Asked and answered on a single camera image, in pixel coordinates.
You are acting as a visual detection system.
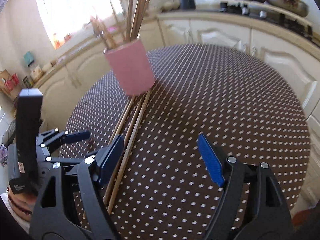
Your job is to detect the bundle chopstick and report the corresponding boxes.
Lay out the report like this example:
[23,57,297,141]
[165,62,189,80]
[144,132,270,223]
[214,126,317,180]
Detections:
[103,98,143,206]
[107,90,151,214]
[108,97,135,144]

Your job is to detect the cream lower kitchen cabinets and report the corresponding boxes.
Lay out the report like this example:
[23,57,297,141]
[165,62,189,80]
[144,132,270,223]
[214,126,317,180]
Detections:
[36,12,319,200]

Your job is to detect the person's left hand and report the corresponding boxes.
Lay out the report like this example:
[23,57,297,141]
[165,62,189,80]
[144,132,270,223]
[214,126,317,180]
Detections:
[7,187,37,222]

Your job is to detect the brown polka dot tablecloth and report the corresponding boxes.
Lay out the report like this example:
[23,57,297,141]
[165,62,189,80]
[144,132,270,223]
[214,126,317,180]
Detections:
[60,42,310,239]

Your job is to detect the pink cylindrical cup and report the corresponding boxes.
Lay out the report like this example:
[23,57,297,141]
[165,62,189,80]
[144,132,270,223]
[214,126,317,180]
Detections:
[104,39,155,96]

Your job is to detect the black gas stove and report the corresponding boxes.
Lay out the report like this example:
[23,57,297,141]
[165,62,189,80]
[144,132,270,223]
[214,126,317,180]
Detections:
[214,0,315,40]

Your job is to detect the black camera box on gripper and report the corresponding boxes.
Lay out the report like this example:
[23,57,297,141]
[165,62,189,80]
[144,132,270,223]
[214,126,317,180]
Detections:
[8,88,43,194]

